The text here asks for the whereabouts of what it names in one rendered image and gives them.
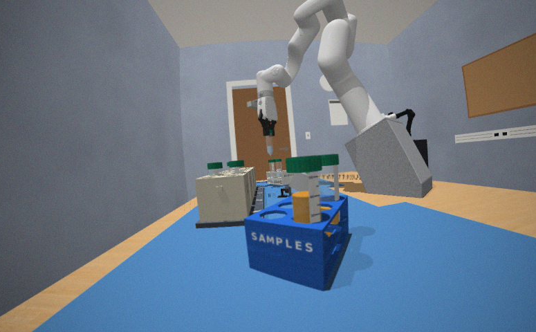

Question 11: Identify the blue table mat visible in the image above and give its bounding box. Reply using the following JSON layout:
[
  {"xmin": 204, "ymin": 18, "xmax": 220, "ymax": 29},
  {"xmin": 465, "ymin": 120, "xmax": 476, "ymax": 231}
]
[{"xmin": 32, "ymin": 195, "xmax": 536, "ymax": 332}]

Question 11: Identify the white tube rack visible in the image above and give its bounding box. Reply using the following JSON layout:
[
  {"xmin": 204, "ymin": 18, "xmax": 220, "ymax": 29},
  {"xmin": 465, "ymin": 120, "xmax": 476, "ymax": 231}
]
[{"xmin": 266, "ymin": 170, "xmax": 290, "ymax": 185}]

